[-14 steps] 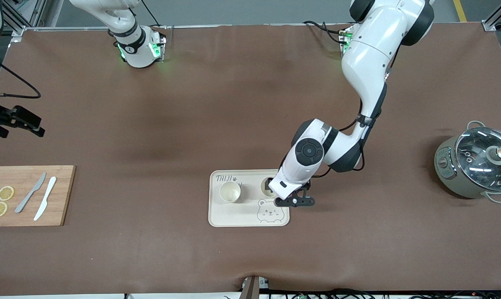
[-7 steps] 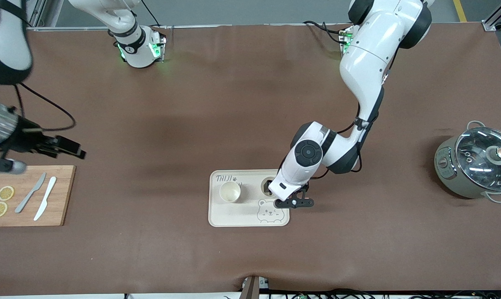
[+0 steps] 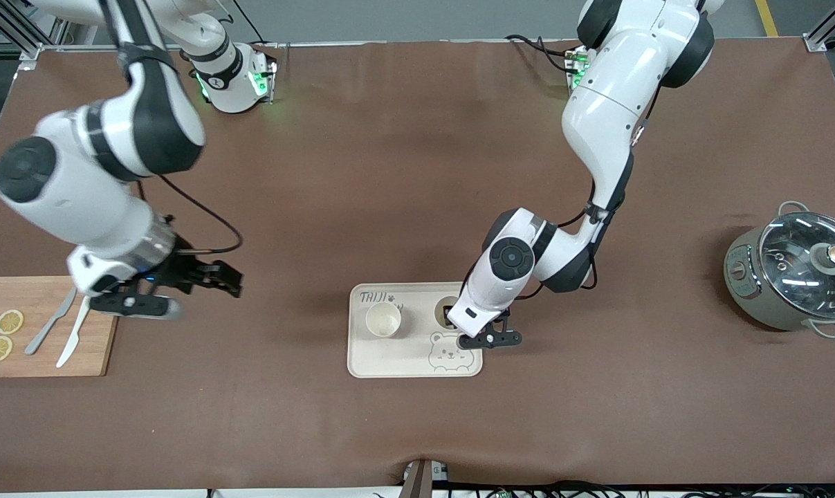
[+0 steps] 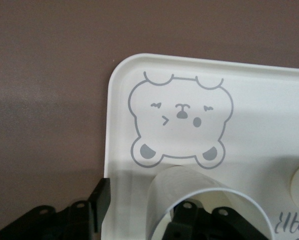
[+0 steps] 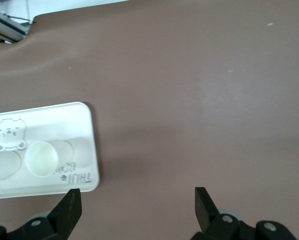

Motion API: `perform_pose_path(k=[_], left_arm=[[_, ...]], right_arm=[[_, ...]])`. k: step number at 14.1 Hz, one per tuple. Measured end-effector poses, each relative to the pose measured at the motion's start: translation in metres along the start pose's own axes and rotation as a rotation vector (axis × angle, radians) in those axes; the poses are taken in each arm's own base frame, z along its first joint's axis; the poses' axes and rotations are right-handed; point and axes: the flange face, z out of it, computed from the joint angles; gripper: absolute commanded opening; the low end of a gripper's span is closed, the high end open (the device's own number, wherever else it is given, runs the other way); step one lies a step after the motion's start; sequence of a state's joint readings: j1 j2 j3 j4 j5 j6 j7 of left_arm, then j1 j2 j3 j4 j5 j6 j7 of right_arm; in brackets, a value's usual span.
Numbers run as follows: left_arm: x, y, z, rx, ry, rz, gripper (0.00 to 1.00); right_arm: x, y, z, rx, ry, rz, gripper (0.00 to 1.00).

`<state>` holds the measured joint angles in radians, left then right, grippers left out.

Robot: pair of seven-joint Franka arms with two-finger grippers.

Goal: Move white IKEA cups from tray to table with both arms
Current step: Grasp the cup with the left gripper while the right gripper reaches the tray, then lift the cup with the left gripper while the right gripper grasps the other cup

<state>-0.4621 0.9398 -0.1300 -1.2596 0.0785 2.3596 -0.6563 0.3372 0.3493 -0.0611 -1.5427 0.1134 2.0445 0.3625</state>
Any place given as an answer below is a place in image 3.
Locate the black left base cable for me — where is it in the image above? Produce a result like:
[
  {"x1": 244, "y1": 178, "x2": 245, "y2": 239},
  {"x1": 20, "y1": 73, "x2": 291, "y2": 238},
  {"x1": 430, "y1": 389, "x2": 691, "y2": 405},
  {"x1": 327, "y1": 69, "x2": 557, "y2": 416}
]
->
[{"x1": 505, "y1": 33, "x2": 578, "y2": 75}]

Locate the black right base cable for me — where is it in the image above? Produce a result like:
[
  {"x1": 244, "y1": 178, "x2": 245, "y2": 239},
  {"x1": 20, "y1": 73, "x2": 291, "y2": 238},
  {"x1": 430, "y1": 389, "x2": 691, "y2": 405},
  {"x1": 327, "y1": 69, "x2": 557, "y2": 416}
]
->
[{"x1": 217, "y1": 0, "x2": 290, "y2": 49}]

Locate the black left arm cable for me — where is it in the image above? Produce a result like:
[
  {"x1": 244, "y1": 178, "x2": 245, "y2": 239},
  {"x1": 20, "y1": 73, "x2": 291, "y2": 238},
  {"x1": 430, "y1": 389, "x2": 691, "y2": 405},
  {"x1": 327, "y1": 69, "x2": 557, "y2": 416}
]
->
[{"x1": 559, "y1": 118, "x2": 650, "y2": 229}]

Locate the bamboo cutting board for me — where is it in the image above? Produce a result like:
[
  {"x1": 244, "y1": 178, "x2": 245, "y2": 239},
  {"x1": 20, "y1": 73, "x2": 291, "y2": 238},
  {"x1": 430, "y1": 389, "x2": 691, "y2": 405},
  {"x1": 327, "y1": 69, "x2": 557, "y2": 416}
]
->
[{"x1": 0, "y1": 275, "x2": 118, "y2": 378}]

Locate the brown table cover mat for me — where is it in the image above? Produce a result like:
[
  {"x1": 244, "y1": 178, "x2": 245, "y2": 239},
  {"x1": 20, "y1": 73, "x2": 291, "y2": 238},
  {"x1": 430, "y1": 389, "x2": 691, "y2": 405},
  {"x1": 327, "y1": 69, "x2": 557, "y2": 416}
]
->
[{"x1": 0, "y1": 38, "x2": 835, "y2": 493}]

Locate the white plastic cup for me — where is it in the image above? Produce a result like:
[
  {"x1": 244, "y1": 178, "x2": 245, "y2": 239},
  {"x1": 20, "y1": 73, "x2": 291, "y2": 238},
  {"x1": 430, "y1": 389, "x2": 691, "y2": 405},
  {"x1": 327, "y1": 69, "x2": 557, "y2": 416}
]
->
[
  {"x1": 433, "y1": 295, "x2": 461, "y2": 329},
  {"x1": 365, "y1": 302, "x2": 402, "y2": 338}
]

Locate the cream bear print tray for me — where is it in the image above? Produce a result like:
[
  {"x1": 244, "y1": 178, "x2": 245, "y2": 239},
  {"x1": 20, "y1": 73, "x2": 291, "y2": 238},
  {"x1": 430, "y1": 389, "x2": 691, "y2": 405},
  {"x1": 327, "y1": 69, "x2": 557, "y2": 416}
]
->
[{"x1": 347, "y1": 282, "x2": 484, "y2": 379}]

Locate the aluminium frame corner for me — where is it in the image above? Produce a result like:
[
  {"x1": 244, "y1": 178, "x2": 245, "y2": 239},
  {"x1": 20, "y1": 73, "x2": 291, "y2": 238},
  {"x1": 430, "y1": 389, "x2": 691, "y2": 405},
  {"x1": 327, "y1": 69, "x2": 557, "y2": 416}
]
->
[
  {"x1": 803, "y1": 0, "x2": 835, "y2": 53},
  {"x1": 0, "y1": 0, "x2": 79, "y2": 73}
]

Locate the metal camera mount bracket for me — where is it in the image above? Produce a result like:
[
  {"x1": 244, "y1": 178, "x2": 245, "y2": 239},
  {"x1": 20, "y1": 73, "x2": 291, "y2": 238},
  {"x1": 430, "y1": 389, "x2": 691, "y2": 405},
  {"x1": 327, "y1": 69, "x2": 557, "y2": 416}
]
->
[{"x1": 398, "y1": 456, "x2": 451, "y2": 498}]

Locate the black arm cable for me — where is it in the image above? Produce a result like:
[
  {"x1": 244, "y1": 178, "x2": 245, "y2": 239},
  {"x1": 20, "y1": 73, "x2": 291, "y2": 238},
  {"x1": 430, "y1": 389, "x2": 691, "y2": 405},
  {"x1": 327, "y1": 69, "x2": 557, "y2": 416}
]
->
[
  {"x1": 559, "y1": 118, "x2": 650, "y2": 229},
  {"x1": 135, "y1": 173, "x2": 244, "y2": 255}
]

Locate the grey-green cooking pot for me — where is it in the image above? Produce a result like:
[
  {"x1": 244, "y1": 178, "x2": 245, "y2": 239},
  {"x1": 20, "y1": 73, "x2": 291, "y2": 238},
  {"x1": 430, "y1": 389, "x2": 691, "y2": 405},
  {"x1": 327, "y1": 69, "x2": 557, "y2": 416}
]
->
[{"x1": 723, "y1": 201, "x2": 835, "y2": 340}]

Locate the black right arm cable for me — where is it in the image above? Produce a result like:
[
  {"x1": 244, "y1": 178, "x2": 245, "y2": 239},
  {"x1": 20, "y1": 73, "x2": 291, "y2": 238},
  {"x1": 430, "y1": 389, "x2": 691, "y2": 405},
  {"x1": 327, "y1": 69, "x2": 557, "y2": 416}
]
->
[{"x1": 135, "y1": 173, "x2": 244, "y2": 255}]

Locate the white plastic knife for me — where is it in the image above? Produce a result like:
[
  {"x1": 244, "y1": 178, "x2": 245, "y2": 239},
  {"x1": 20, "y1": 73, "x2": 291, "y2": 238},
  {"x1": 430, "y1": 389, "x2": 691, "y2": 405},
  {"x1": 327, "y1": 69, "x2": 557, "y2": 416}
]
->
[{"x1": 55, "y1": 297, "x2": 91, "y2": 369}]

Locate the black base cable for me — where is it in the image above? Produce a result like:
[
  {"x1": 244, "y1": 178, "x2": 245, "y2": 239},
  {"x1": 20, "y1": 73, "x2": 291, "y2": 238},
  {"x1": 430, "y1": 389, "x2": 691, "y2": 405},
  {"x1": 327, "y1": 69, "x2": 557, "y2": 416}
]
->
[
  {"x1": 217, "y1": 0, "x2": 290, "y2": 49},
  {"x1": 505, "y1": 33, "x2": 578, "y2": 75}
]

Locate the grey plastic knife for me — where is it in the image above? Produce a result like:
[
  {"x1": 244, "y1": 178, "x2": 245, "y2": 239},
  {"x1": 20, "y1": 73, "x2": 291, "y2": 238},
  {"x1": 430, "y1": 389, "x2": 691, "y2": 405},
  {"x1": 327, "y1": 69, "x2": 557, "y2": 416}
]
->
[{"x1": 24, "y1": 289, "x2": 77, "y2": 356}]

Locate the glass pot lid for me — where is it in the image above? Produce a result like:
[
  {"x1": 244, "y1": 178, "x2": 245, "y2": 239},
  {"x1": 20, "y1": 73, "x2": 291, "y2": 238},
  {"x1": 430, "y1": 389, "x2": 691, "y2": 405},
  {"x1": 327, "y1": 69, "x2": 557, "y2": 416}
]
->
[{"x1": 758, "y1": 211, "x2": 835, "y2": 320}]

